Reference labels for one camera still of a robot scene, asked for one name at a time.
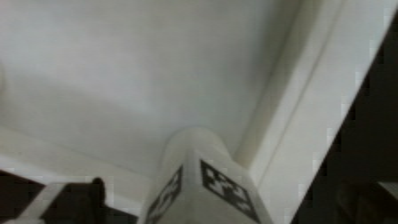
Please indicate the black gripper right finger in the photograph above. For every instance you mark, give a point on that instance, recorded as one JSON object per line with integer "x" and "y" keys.
{"x": 366, "y": 203}

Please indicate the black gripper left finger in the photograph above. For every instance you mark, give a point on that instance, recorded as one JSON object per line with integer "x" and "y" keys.
{"x": 67, "y": 204}

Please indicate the white table leg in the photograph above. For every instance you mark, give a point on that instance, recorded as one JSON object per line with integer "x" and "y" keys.
{"x": 202, "y": 191}

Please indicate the white square tabletop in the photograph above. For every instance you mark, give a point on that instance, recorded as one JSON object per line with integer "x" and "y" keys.
{"x": 126, "y": 68}

